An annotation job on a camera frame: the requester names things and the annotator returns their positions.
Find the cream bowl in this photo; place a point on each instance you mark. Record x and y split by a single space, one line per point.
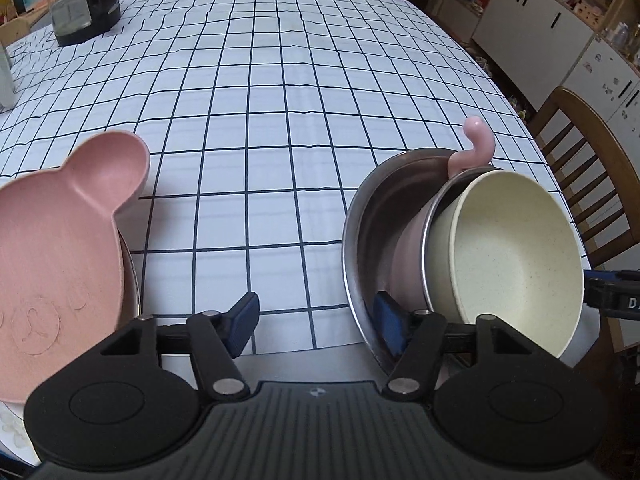
510 260

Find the wooden chair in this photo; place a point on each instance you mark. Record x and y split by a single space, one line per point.
580 105

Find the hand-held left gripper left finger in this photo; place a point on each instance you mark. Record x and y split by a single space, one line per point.
242 325

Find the white lower cabinet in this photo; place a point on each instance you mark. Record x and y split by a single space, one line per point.
530 25

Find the stainless steel bowl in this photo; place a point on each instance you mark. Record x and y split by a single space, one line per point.
370 230

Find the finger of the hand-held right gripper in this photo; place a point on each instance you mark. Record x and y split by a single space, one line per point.
592 290

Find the pink bear-shaped plate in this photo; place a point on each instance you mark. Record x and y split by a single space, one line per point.
55 250

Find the pink pig bowl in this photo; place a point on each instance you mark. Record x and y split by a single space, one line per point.
407 260

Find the white refrigerator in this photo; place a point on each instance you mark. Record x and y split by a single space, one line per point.
610 80

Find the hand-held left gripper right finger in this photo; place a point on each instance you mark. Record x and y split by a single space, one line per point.
392 327

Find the large white plate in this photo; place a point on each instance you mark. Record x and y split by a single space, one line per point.
131 280

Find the checked white tablecloth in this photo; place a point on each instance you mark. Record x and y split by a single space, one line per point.
300 110

